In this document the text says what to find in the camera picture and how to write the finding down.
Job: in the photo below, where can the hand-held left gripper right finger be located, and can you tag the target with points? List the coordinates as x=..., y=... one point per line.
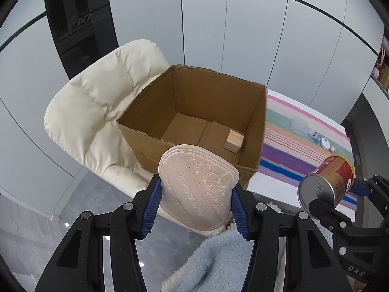
x=240, y=216

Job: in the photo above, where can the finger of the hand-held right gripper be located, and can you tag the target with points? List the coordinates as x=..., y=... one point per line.
x=326, y=214
x=361, y=188

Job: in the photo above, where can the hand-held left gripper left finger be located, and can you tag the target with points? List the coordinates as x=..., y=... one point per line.
x=152, y=210

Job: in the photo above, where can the red gold can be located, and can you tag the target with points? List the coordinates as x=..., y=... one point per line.
x=328, y=179

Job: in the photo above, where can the pink slipper sole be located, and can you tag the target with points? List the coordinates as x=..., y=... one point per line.
x=197, y=185

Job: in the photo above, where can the wooden block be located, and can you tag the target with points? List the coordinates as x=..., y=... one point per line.
x=234, y=141

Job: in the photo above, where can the clear plastic box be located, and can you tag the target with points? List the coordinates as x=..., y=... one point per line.
x=299, y=124

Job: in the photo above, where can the brown cardboard box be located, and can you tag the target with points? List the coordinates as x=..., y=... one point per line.
x=212, y=97

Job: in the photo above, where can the light blue fleece robe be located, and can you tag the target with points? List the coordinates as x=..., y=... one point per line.
x=212, y=261

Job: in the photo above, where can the striped cloth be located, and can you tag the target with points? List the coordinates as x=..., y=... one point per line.
x=282, y=152

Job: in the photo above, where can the cream padded armchair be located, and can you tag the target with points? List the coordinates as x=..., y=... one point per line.
x=91, y=103

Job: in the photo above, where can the pink plush toy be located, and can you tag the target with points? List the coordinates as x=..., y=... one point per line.
x=383, y=51

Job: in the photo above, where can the black glass panel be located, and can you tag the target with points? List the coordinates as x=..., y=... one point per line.
x=79, y=21

